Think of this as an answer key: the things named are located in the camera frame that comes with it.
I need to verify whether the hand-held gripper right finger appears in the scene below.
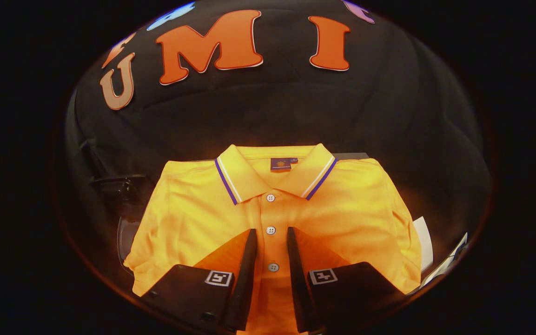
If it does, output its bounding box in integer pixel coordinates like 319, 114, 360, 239
287, 227, 406, 333

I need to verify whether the grey washing machine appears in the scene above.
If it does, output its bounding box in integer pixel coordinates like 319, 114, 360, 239
117, 214, 146, 271

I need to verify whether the yellow polo shirt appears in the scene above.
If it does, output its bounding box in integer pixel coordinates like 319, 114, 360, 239
124, 143, 423, 335

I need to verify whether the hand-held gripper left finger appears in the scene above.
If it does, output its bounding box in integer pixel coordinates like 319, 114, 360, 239
141, 228, 258, 333

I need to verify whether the dark transparent washing machine lid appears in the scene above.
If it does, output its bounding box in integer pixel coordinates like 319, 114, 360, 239
81, 140, 155, 219

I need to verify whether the white plastic object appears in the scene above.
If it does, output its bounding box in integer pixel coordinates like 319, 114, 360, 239
424, 232, 469, 288

